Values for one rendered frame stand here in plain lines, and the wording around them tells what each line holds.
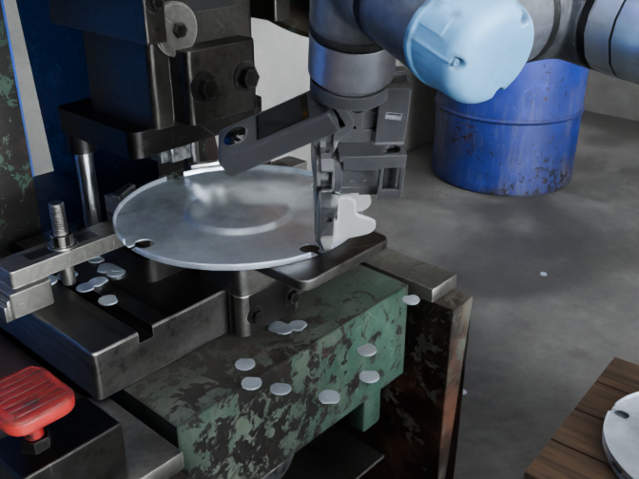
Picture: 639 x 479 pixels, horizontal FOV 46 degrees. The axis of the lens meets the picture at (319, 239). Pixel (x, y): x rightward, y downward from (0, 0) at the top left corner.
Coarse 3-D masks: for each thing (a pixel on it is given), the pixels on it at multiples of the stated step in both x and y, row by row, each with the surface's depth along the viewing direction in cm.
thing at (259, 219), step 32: (160, 192) 94; (192, 192) 94; (224, 192) 92; (256, 192) 92; (288, 192) 94; (128, 224) 85; (160, 224) 85; (192, 224) 85; (224, 224) 84; (256, 224) 84; (288, 224) 85; (160, 256) 78; (192, 256) 78; (224, 256) 78; (256, 256) 78; (288, 256) 78
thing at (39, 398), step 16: (32, 368) 64; (0, 384) 62; (16, 384) 62; (32, 384) 62; (48, 384) 62; (64, 384) 62; (0, 400) 60; (16, 400) 60; (32, 400) 60; (48, 400) 60; (64, 400) 60; (0, 416) 59; (16, 416) 58; (32, 416) 59; (48, 416) 60; (16, 432) 58; (32, 432) 59
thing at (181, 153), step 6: (168, 150) 92; (174, 150) 92; (180, 150) 92; (186, 150) 93; (192, 150) 95; (150, 156) 93; (156, 156) 92; (162, 156) 91; (168, 156) 92; (174, 156) 92; (180, 156) 92; (186, 156) 93; (162, 162) 92; (174, 162) 92
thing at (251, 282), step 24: (360, 240) 82; (384, 240) 82; (288, 264) 77; (312, 264) 77; (336, 264) 77; (240, 288) 85; (264, 288) 88; (288, 288) 91; (312, 288) 75; (240, 312) 87; (264, 312) 89; (288, 312) 93; (240, 336) 88
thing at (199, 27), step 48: (192, 0) 80; (240, 0) 85; (96, 48) 84; (144, 48) 78; (192, 48) 79; (240, 48) 83; (96, 96) 87; (144, 96) 81; (192, 96) 80; (240, 96) 85
